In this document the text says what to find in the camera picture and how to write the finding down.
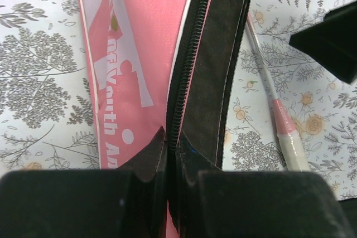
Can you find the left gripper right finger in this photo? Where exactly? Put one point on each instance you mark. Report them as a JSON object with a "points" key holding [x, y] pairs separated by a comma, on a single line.
{"points": [[214, 203]]}

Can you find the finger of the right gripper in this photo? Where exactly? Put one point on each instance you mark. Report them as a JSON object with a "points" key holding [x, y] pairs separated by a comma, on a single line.
{"points": [[332, 42]]}

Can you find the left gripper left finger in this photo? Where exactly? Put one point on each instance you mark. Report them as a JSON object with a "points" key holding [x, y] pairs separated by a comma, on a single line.
{"points": [[81, 201]]}

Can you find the pink badminton racket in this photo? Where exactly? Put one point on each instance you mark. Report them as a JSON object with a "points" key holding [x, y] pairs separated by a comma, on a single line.
{"points": [[288, 137]]}

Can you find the pink racket cover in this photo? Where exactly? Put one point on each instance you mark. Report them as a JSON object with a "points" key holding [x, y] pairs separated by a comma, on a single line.
{"points": [[160, 75]]}

